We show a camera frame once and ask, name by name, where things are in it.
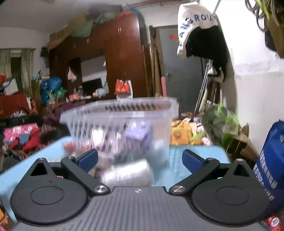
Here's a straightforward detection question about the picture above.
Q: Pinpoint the grey door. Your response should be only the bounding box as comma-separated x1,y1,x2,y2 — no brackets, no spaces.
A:
156,25,206,114

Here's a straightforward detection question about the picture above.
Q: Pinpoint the grey item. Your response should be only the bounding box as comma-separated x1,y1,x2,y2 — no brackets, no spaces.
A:
99,159,154,188

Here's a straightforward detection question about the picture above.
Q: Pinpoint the orange white hanging bag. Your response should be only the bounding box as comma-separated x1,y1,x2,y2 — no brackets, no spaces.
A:
114,79,133,100

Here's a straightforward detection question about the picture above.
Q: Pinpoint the dark red wooden wardrobe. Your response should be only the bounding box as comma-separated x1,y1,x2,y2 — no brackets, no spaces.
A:
49,14,150,99

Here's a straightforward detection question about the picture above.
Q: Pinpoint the white black hanging garment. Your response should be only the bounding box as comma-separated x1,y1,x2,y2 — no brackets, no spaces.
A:
177,1,229,83

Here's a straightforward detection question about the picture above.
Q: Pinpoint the purple cardboard box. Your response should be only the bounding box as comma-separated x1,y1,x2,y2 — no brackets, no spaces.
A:
125,120,154,151

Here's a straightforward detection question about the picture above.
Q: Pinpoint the green potted plant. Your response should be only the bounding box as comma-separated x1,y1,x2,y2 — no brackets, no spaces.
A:
201,103,240,146

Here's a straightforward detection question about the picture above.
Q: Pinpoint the white plastic laundry basket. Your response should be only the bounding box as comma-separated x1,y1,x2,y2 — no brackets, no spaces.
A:
60,97,179,161

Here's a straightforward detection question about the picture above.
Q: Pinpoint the brown hanging bag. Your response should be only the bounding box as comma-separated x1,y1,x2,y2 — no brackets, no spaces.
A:
265,1,283,59

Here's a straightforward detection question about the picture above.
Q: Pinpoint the blue shopping bag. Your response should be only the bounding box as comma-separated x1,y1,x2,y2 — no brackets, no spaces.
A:
253,120,283,214

